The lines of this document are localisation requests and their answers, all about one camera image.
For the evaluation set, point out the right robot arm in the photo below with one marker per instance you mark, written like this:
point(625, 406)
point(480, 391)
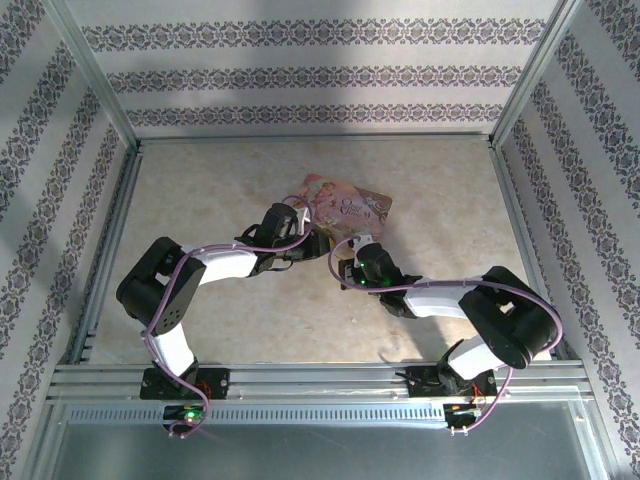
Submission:
point(505, 320)

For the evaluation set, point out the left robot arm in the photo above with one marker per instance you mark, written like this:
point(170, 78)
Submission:
point(170, 300)

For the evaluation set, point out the right control board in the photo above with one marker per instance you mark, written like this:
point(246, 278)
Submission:
point(462, 410)

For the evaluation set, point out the grey metal sheet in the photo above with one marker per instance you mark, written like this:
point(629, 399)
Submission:
point(320, 455)

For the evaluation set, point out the left control board green LED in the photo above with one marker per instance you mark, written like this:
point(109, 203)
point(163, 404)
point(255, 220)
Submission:
point(187, 414)

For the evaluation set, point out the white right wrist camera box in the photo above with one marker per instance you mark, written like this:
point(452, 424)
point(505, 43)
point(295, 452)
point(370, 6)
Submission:
point(362, 240)

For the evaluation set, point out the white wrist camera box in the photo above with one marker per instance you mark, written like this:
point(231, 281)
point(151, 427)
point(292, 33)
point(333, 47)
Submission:
point(302, 217)
point(362, 240)

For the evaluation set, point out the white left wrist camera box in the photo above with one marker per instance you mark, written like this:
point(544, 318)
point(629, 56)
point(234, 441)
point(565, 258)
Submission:
point(302, 217)

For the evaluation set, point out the thin aluminium frame rail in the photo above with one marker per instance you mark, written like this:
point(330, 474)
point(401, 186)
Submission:
point(310, 136)

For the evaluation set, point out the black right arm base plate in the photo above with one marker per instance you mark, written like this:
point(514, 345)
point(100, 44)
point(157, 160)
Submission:
point(420, 385)

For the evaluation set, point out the wide aluminium frame rail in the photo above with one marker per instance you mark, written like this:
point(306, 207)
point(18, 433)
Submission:
point(310, 382)

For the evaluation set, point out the aluminium side frame rail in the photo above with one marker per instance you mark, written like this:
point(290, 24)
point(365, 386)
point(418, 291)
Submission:
point(115, 240)
point(525, 225)

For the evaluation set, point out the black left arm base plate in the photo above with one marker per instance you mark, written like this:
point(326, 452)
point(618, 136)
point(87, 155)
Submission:
point(220, 382)

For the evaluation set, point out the aluminium frame post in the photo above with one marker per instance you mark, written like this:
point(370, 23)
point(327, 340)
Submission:
point(95, 75)
point(535, 75)

